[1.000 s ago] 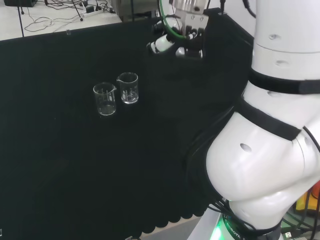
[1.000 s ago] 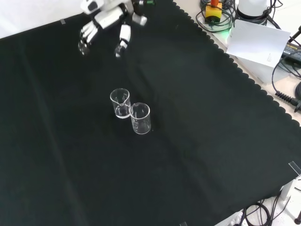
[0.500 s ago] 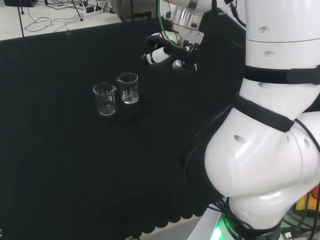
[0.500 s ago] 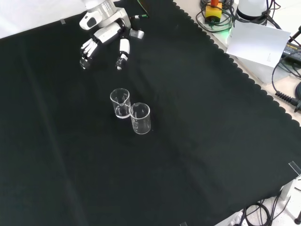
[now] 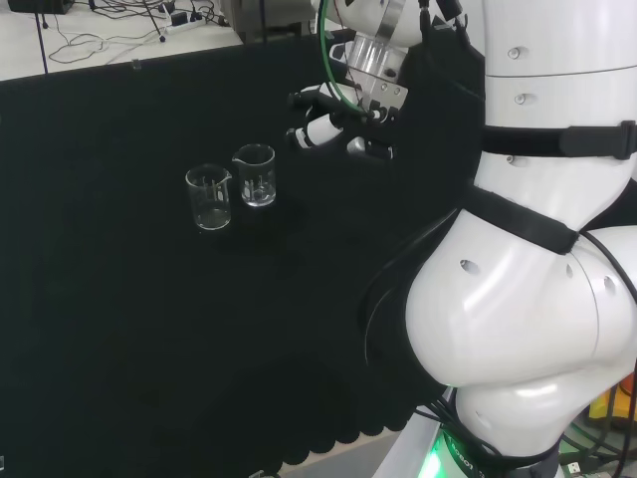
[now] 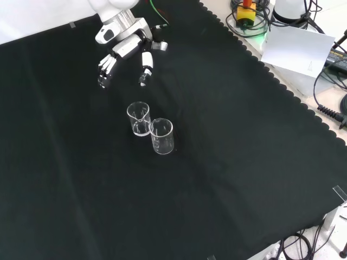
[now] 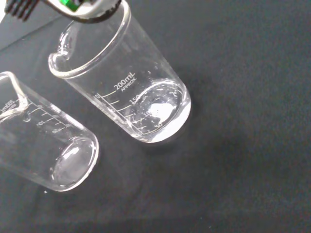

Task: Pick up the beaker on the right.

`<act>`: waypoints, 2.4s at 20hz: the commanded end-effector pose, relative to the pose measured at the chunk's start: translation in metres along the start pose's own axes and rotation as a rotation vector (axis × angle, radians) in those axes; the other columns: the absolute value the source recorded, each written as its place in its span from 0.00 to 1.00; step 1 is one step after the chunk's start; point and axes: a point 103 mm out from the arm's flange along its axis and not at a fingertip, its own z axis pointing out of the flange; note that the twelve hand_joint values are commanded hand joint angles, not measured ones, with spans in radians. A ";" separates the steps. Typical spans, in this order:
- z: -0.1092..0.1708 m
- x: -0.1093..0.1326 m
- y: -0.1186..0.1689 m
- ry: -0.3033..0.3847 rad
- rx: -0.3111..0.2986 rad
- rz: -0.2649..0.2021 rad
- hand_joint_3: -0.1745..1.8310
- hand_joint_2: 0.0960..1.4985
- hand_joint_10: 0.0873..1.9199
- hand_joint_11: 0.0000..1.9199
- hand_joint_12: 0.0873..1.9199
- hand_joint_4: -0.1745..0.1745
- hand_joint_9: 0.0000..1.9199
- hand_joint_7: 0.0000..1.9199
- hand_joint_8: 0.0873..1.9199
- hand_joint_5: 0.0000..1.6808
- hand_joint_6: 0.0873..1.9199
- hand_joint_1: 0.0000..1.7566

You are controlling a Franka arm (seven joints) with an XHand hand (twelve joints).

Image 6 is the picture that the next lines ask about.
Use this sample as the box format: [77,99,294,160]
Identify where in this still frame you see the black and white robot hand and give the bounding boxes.
[97,34,169,89]

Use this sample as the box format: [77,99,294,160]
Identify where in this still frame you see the clear glass beaker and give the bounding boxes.
[126,101,151,137]
[149,118,174,155]

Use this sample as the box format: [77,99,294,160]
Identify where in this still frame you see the yellow stop button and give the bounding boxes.
[236,0,257,28]

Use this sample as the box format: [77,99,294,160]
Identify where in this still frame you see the black scalloped bench cloth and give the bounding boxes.
[0,0,347,260]

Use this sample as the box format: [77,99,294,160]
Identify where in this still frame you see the pale board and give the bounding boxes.
[260,23,336,79]

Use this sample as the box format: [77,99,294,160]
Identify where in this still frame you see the black power adapter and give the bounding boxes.
[324,45,347,72]

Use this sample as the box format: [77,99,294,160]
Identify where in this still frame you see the black tripod leg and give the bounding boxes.
[332,28,347,49]

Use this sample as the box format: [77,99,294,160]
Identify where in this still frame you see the white power strip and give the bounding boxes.
[254,242,282,260]

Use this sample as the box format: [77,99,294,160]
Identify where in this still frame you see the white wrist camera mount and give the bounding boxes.
[94,17,152,44]

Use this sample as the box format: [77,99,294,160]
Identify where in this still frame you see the bright green arm cable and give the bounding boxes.
[150,0,170,29]

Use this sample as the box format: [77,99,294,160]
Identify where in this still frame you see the dark green looped cable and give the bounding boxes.
[226,4,272,38]

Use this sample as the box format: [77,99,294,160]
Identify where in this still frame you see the black coiled cable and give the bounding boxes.
[313,63,347,122]

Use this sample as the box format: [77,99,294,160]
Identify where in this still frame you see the black floor cables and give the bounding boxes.
[279,224,334,260]

